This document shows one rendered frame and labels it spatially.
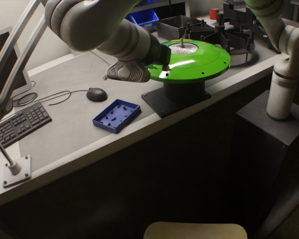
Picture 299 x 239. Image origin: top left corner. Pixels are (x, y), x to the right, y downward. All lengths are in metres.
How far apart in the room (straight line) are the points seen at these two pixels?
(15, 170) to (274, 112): 0.86
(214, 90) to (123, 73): 0.48
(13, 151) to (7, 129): 0.12
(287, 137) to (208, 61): 0.37
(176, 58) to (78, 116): 0.39
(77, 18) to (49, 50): 1.24
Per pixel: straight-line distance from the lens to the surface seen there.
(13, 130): 0.90
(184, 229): 0.82
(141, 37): 0.42
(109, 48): 0.37
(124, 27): 0.37
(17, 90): 1.09
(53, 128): 0.83
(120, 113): 0.78
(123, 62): 0.45
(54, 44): 1.52
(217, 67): 0.68
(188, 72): 0.64
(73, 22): 0.29
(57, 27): 0.31
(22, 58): 0.63
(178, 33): 1.25
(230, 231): 0.83
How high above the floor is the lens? 1.37
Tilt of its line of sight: 38 degrees down
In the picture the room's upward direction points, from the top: 9 degrees counter-clockwise
